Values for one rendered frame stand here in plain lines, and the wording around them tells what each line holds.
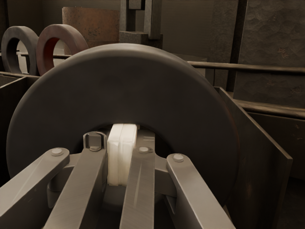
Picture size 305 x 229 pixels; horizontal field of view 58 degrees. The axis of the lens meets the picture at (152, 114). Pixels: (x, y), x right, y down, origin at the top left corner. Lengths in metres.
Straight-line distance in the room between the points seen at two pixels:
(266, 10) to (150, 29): 5.07
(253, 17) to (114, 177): 0.42
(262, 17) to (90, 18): 2.39
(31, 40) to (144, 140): 0.68
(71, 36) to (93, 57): 0.52
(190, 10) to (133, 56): 7.24
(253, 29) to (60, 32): 0.43
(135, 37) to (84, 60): 5.42
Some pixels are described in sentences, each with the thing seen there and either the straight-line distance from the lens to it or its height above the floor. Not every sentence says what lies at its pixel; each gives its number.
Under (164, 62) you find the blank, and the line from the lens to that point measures 0.16.
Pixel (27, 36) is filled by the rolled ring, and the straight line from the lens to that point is 0.83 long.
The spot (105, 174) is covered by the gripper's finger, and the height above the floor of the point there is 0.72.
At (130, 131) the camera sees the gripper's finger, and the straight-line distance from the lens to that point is 0.16.
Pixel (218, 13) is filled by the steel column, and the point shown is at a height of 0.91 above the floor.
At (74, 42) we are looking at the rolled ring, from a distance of 0.68.
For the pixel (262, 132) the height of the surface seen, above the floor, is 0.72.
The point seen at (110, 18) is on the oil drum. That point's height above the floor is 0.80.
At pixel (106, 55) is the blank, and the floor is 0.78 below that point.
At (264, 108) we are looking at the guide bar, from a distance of 0.43.
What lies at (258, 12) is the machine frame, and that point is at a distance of 0.52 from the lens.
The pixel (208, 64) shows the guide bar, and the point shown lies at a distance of 0.54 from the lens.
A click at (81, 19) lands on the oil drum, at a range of 2.83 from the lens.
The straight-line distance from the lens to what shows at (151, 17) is 5.54.
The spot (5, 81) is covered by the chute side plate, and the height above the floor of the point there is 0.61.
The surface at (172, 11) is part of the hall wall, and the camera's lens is 7.65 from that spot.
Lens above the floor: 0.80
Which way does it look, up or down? 19 degrees down
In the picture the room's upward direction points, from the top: 3 degrees clockwise
